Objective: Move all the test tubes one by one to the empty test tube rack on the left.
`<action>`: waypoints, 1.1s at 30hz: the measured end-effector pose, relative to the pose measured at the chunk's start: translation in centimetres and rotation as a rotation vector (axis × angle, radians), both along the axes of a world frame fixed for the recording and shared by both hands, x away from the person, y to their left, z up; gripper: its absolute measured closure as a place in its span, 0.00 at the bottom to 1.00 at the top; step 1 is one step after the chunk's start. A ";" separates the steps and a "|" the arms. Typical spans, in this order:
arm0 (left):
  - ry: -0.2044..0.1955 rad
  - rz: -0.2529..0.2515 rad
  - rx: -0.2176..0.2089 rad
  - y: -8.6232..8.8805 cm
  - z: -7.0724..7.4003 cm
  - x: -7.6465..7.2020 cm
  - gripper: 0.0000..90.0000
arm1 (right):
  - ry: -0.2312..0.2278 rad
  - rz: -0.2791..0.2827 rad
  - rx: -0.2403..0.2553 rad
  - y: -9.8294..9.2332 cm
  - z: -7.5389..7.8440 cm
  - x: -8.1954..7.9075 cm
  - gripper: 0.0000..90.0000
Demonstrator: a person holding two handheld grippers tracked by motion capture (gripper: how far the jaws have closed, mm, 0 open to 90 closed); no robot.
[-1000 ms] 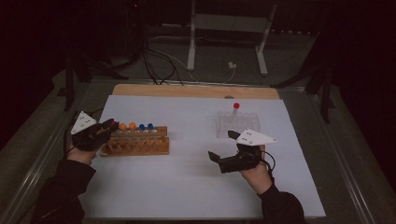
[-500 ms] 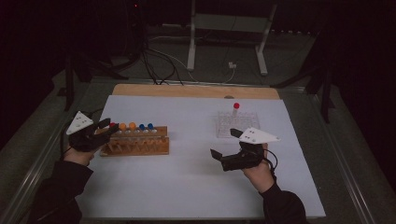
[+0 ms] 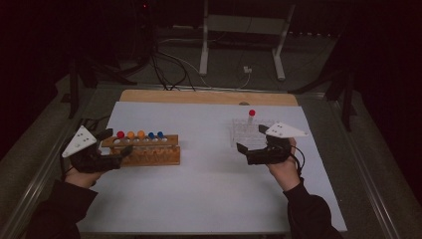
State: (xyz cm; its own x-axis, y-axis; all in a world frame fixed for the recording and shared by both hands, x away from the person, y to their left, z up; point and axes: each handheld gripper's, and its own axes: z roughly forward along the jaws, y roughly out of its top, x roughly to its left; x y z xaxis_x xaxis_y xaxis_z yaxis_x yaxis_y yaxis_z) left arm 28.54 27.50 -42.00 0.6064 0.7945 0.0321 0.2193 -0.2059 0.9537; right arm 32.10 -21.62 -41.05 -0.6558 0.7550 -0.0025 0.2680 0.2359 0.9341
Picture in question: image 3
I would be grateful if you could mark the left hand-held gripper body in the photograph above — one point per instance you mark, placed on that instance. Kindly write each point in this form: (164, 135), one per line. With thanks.
(81, 142)

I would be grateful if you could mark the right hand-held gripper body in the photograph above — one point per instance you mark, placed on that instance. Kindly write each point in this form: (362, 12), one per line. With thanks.
(285, 130)

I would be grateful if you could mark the clear plastic test tube rack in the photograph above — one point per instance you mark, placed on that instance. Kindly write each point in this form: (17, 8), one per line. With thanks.
(245, 136)

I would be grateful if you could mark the red capped test tube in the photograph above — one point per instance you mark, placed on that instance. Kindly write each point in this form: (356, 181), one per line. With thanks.
(120, 134)
(252, 112)

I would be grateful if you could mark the orange capped test tube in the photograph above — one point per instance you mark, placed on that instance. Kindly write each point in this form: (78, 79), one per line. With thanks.
(141, 134)
(131, 134)

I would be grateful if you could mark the blue capped test tube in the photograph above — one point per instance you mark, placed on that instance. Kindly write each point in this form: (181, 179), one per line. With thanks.
(160, 134)
(151, 135)

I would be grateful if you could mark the wooden test tube rack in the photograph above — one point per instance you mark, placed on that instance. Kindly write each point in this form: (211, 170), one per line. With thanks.
(156, 160)

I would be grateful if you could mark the person's left hand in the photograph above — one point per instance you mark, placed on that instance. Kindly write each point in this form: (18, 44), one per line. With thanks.
(81, 179)

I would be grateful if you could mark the person's right hand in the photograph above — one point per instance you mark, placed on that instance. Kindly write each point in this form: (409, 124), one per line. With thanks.
(285, 176)

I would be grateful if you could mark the small dark round grommet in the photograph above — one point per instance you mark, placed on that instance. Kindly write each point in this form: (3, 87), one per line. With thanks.
(244, 103)

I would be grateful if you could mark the black stand leg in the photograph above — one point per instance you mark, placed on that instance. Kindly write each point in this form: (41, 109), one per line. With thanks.
(73, 96)

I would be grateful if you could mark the white table mat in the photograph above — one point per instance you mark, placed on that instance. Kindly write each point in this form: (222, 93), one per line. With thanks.
(205, 186)

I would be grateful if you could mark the white plug adapter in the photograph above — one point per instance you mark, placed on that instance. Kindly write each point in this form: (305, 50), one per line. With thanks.
(247, 69)

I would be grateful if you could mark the black angled stand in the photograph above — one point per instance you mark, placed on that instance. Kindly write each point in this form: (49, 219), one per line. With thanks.
(347, 106)

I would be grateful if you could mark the dark power strip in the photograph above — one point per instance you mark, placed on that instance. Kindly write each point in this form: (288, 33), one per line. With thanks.
(310, 33)

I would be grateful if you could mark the white metal stand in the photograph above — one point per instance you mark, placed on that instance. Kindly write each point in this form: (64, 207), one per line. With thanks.
(203, 49)

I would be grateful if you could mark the metal floor rail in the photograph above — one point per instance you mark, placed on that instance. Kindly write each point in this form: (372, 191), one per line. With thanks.
(36, 186)
(371, 186)

